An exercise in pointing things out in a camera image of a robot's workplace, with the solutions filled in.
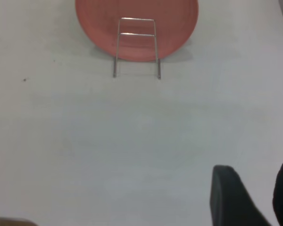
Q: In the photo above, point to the dark brown blurry object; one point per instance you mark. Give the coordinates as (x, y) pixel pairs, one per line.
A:
(9, 222)

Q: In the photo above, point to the pink round plate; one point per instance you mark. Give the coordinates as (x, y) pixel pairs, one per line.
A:
(99, 21)

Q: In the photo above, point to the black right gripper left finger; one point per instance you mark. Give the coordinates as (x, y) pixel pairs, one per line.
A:
(231, 202)

